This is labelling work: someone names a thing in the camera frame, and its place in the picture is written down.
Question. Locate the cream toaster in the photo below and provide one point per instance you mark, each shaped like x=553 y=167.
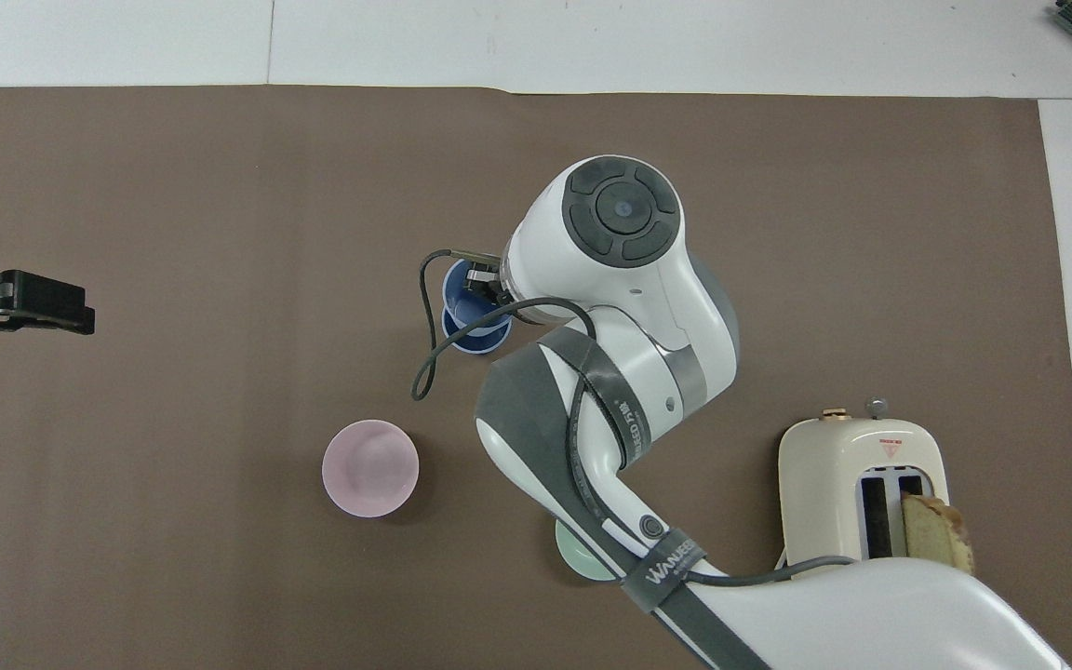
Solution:
x=824 y=493

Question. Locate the bread slice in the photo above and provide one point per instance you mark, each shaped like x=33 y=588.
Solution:
x=938 y=532

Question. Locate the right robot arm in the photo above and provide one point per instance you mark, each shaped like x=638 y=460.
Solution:
x=629 y=279

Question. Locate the light green cup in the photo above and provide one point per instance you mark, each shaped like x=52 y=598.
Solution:
x=575 y=556

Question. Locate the blue cup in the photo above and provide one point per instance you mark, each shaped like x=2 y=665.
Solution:
x=455 y=284
x=480 y=342

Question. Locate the pink cup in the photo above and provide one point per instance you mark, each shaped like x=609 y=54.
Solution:
x=370 y=469

